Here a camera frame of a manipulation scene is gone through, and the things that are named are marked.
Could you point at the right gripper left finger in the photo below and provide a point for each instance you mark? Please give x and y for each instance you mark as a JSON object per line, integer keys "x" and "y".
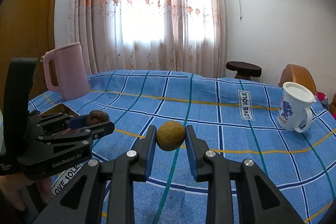
{"x": 81, "y": 200}

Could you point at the dark brown taro front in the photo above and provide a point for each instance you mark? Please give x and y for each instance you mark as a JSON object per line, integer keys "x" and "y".
{"x": 97, "y": 117}

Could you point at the pink floral cushion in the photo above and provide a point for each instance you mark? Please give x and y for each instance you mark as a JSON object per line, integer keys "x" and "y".
{"x": 323, "y": 100}

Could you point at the dark round stool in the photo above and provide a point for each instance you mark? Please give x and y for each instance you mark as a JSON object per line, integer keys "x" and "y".
{"x": 244, "y": 70}

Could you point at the pink plastic kettle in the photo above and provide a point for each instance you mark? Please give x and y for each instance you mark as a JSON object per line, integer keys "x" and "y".
{"x": 70, "y": 71}

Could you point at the brown wooden door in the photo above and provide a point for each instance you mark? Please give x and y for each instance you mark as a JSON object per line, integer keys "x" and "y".
{"x": 27, "y": 30}

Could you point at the white mug blue print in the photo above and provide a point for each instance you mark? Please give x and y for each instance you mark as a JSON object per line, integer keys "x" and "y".
{"x": 294, "y": 112}

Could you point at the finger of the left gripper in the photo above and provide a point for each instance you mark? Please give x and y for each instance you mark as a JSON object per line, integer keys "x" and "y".
{"x": 61, "y": 132}
{"x": 74, "y": 122}

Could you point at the gold metal tin box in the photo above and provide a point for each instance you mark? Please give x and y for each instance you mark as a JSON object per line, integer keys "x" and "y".
{"x": 59, "y": 109}

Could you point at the brown leather sofa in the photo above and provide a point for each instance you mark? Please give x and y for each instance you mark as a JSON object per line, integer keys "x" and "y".
{"x": 332, "y": 105}

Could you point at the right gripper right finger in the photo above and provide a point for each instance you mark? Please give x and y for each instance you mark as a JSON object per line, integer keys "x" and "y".
{"x": 259, "y": 200}

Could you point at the sheer floral curtain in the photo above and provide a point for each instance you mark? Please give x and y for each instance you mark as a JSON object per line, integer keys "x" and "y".
{"x": 162, "y": 35}

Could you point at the person's hand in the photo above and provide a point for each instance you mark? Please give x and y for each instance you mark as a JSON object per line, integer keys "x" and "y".
{"x": 11, "y": 185}

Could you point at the small green-brown kiwi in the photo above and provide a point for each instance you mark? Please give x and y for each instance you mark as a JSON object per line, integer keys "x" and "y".
{"x": 170, "y": 135}

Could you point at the blue plaid tablecloth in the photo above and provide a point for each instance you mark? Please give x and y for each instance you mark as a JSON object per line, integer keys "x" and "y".
{"x": 302, "y": 166}

